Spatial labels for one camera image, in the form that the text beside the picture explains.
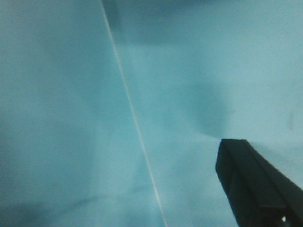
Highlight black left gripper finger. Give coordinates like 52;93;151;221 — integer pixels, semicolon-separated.
215;139;303;227

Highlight light blue plastic box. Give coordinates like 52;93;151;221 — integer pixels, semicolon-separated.
0;0;303;227

